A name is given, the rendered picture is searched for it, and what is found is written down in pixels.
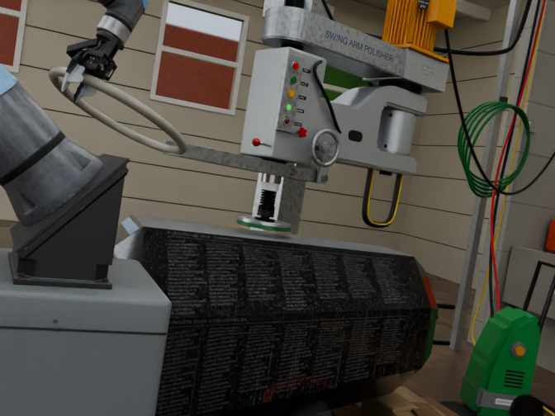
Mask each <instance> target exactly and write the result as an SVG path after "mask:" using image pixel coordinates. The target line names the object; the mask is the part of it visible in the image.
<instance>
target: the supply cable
mask: <svg viewBox="0 0 555 416"><path fill-rule="evenodd" d="M444 34H445V40H446V46H447V51H448V59H449V66H450V70H451V75H452V80H453V88H454V91H455V96H456V100H457V104H458V110H459V114H460V117H461V121H462V126H463V129H464V132H465V135H466V138H467V142H468V145H469V148H470V150H471V153H472V156H473V158H474V160H475V163H476V165H477V167H478V169H479V171H480V173H481V174H482V176H483V177H484V179H485V180H486V182H487V183H488V184H489V185H490V187H492V188H493V189H494V190H495V191H497V192H499V193H500V194H503V195H507V196H512V195H515V194H519V193H521V192H522V191H524V190H526V189H527V188H529V187H530V186H531V185H532V184H533V183H535V182H536V180H537V179H538V178H539V177H540V176H541V175H542V174H543V172H544V171H545V169H546V168H547V167H548V165H549V164H550V163H551V162H552V160H553V158H554V157H555V152H554V153H553V156H552V157H551V158H550V159H549V161H548V162H547V164H546V165H545V167H544V168H543V169H542V171H541V172H540V173H539V174H538V176H537V177H536V178H535V179H534V180H533V181H532V182H531V183H530V184H528V185H527V186H526V187H524V188H522V189H521V190H518V191H515V192H504V191H501V190H499V189H497V188H496V187H495V186H494V185H493V184H492V183H491V182H490V181H489V179H488V178H487V176H486V174H485V173H484V172H483V170H482V168H481V165H480V164H479V162H478V160H477V156H476V154H475V152H474V149H473V147H472V142H471V140H470V137H469V134H468V132H467V127H466V123H465V120H464V116H463V110H462V107H461V102H460V98H459V95H458V87H457V83H456V78H455V73H454V68H453V60H452V54H451V49H450V43H449V37H448V29H444Z"/></svg>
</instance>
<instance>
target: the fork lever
mask: <svg viewBox="0 0 555 416"><path fill-rule="evenodd" d="M164 144H167V145H171V146H177V144H176V143H175V142H173V141H168V140H165V141H164ZM163 154H167V155H172V156H176V157H180V158H188V159H192V160H197V161H202V162H206V163H214V164H218V165H222V166H227V167H232V168H239V169H244V170H248V171H252V172H257V173H268V174H272V175H277V176H281V177H285V178H291V179H295V180H299V181H303V182H314V183H316V180H317V175H318V171H316V170H311V169H307V168H300V167H296V166H292V165H288V164H284V163H277V162H273V161H269V160H265V159H261V158H254V157H250V156H246V155H242V154H235V153H231V152H226V151H223V150H219V149H212V148H207V147H203V146H199V145H195V144H188V143H187V151H186V152H185V153H184V154H171V153H163ZM321 181H322V182H327V181H328V176H327V175H326V174H324V175H322V177H321Z"/></svg>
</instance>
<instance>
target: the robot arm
mask: <svg viewBox="0 0 555 416"><path fill-rule="evenodd" d="M97 1H98V2H99V3H101V4H102V5H103V6H104V7H105V8H106V9H107V11H106V12H105V14H104V16H103V17H102V19H101V20H100V22H99V23H98V25H97V27H96V29H97V34H96V37H97V38H96V39H92V40H86V41H84V42H80V43H77V44H73V45H68V46H67V50H66V54H67V55H68V56H69V57H71V58H72V59H71V61H70V62H69V66H68V67H67V69H66V74H65V75H64V81H63V85H62V89H61V92H64V91H65V90H66V89H67V88H68V86H69V84H70V83H80V84H79V86H78V88H77V91H76V93H75V94H74V102H75V103H76V102H78V101H79V100H80V99H81V98H82V97H83V96H94V95H95V94H96V92H97V90H96V89H95V88H93V87H90V86H88V85H86V84H84V83H81V82H82V81H83V76H82V73H83V71H84V72H85V73H87V74H89V75H92V76H93V77H95V78H99V79H101V80H103V79H104V80H107V81H109V80H110V78H111V76H112V75H113V74H114V72H115V70H116V68H117V66H116V65H115V62H114V60H113V58H114V56H115V55H116V52H117V51H118V50H123V49H124V44H125V43H126V41H127V39H128V38H129V36H130V33H131V32H132V31H133V29H134V28H135V26H136V24H137V22H138V21H139V19H140V18H141V16H142V15H143V14H144V13H145V9H146V8H147V6H148V0H97ZM111 70H113V71H112V73H111V75H110V77H108V75H109V73H110V72H111ZM102 167H103V162H102V161H101V160H100V159H99V158H98V156H96V155H95V154H93V153H91V152H89V151H87V150H86V149H84V148H82V147H81V146H79V145H77V144H75V143H74V142H72V141H71V140H69V139H68V138H67V137H66V136H65V134H64V133H63V132H62V131H61V130H60V129H59V127H58V126H57V125H56V124H55V123H54V122H53V121H52V120H51V119H50V118H49V116H48V115H47V114H46V113H45V112H44V111H43V109H42V108H41V107H40V106H39V105H38V104H37V102H36V101H35V100H34V99H33V98H32V96H31V95H30V94H29V93H28V92H27V91H26V89H25V88H24V87H23V86H22V85H21V84H20V83H19V82H18V81H17V78H16V77H15V76H13V75H11V74H10V73H9V72H8V71H7V70H6V69H5V68H4V67H3V66H2V65H1V64H0V185H1V186H2V187H3V188H4V190H5V191H6V193H7V196H8V198H9V200H10V202H11V204H12V208H13V210H14V211H15V214H16V216H17V218H18V219H19V220H20V221H21V222H22V223H23V224H24V225H25V226H26V227H29V226H32V225H34V224H36V223H38V222H40V221H41V220H43V219H44V218H46V217H47V216H49V215H51V214H52V213H54V212H55V211H56V210H58V209H59V208H60V207H61V206H63V205H64V204H65V203H67V202H68V201H69V200H71V199H72V198H73V197H74V196H76V195H77V194H78V193H79V192H80V191H82V190H83V189H84V188H85V187H86V186H87V185H88V184H89V183H90V182H91V181H92V180H93V179H94V178H95V177H96V176H97V175H98V174H99V172H100V171H101V170H102Z"/></svg>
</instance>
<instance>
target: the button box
mask: <svg viewBox="0 0 555 416"><path fill-rule="evenodd" d="M294 61H297V62H298V63H299V69H298V70H297V71H294V70H292V62H294ZM303 64H304V58H302V57H300V56H297V55H294V54H290V53H285V54H284V57H283V62H282V72H281V77H280V83H279V89H278V94H277V103H276V109H275V114H274V119H273V130H279V131H283V132H287V133H292V132H293V126H294V121H295V116H296V106H297V101H298V96H299V90H300V85H301V76H302V70H303ZM292 75H295V76H296V79H297V81H296V84H294V85H292V84H290V82H289V78H290V77H291V76H292ZM290 88H291V89H293V90H294V92H295V96H294V98H289V97H288V96H287V91H288V89H290ZM288 102H290V103H291V104H292V111H290V112H287V111H286V110H285V105H286V103H288ZM284 116H289V118H290V120H291V122H290V124H289V125H284V124H283V122H282V120H283V118H284Z"/></svg>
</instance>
